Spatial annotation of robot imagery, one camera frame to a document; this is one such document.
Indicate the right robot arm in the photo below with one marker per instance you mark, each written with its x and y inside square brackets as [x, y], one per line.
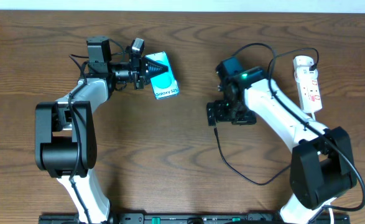
[321, 167]

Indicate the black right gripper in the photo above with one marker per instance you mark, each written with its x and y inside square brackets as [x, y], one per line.
[248, 118]

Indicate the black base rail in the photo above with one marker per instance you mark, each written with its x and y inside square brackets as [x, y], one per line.
[139, 218]

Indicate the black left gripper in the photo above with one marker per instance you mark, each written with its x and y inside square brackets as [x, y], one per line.
[137, 71]

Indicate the white USB charger plug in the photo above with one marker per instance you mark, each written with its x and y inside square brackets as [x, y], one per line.
[304, 74]

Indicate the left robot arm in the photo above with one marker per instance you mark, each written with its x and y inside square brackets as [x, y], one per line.
[65, 140]

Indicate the smartphone with teal screen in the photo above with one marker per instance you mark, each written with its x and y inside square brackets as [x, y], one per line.
[163, 85]

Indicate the white power strip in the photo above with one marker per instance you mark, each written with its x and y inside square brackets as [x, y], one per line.
[308, 92]

